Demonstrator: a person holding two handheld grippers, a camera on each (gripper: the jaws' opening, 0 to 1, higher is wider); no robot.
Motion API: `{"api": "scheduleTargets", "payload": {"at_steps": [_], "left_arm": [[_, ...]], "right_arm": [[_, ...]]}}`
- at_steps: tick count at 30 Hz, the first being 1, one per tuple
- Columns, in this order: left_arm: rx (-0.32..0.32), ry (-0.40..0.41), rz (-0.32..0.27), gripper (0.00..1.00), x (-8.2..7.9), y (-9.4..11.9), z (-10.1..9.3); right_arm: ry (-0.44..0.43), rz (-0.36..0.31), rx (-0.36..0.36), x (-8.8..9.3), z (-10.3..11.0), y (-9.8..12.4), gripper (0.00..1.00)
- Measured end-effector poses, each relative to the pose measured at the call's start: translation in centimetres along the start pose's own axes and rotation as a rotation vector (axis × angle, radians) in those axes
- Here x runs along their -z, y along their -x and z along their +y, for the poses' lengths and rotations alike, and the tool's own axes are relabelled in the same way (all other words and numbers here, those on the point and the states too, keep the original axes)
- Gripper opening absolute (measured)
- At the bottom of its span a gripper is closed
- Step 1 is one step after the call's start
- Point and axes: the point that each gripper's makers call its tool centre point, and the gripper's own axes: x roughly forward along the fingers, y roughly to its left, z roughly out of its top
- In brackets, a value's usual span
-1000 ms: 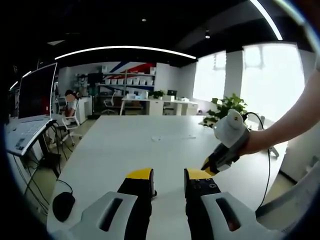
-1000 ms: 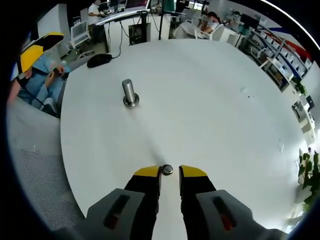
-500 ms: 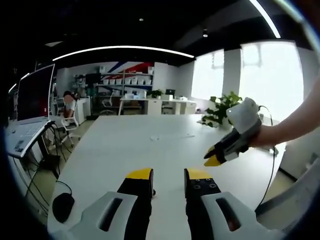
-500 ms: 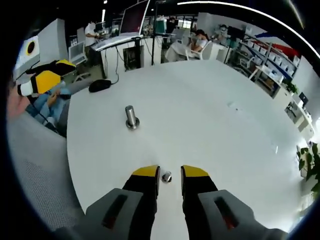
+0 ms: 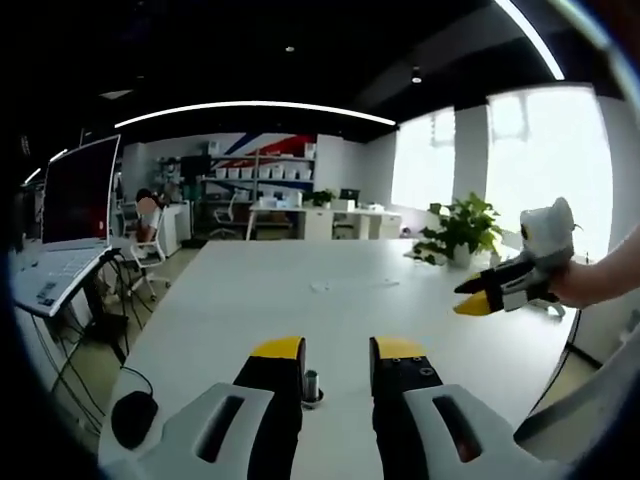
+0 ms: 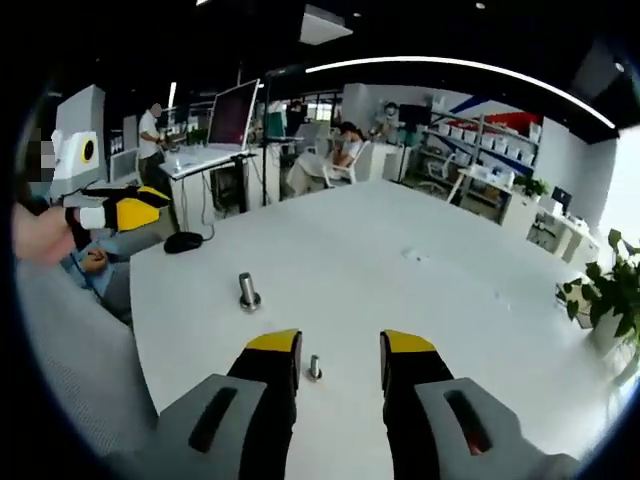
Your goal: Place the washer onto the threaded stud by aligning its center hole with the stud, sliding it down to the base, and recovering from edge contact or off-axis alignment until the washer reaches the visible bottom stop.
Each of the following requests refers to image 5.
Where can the straight ceiling light strip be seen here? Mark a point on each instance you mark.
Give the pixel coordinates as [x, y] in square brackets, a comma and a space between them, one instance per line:
[535, 35]

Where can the black computer mouse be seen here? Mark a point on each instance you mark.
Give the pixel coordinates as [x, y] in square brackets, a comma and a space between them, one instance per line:
[134, 419]

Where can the thick steel threaded stud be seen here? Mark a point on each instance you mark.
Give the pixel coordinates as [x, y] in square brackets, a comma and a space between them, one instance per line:
[312, 385]

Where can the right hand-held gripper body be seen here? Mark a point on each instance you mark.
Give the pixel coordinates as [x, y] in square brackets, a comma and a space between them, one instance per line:
[547, 240]

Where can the small green desk plant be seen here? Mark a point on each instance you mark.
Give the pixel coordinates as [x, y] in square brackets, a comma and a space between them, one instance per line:
[324, 197]

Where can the large green potted plant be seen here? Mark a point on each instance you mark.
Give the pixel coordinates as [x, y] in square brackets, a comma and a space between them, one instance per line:
[465, 225]

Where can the white plant pot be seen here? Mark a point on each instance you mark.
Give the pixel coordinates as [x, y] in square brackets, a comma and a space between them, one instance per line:
[461, 255]

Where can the black laptop stand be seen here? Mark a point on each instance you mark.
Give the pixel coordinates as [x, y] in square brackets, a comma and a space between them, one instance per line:
[100, 310]

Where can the white mesh swivel chair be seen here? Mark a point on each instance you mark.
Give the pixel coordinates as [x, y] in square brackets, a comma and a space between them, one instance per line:
[224, 220]

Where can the small black monitor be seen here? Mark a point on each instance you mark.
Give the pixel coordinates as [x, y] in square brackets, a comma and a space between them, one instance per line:
[350, 194]

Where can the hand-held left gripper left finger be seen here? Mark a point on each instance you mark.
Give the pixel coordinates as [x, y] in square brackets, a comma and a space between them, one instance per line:
[275, 390]

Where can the grey mesh office chair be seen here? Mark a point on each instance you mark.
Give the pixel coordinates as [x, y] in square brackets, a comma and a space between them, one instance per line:
[590, 400]

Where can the white desk with cabinets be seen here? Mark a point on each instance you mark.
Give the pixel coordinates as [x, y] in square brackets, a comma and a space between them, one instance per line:
[325, 222]

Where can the white laptop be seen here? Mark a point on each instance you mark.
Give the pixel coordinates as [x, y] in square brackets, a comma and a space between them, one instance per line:
[75, 200]

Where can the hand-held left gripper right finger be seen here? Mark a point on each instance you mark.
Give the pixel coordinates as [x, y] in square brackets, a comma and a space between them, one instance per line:
[400, 390]

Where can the long curved ceiling light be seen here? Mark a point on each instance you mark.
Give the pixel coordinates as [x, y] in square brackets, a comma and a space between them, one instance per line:
[250, 105]

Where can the white office chair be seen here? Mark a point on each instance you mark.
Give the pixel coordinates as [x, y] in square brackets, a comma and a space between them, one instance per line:
[150, 255]

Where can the storage shelf with white bins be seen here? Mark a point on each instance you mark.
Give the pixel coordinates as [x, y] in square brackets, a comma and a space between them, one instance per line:
[260, 172]

